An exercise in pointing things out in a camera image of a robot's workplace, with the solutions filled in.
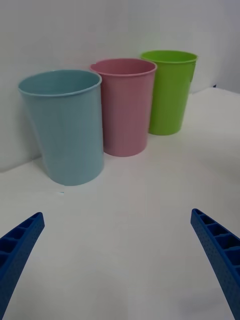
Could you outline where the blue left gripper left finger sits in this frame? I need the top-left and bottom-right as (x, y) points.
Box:
(0, 211), (46, 320)

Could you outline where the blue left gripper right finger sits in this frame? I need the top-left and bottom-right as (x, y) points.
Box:
(190, 207), (240, 320)

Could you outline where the pale blue plastic bin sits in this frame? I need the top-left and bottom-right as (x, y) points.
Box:
(17, 69), (105, 187)

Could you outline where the green plastic bin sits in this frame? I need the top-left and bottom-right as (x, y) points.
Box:
(140, 49), (199, 136)

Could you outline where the pink plastic bin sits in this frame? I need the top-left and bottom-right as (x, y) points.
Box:
(89, 58), (158, 158)

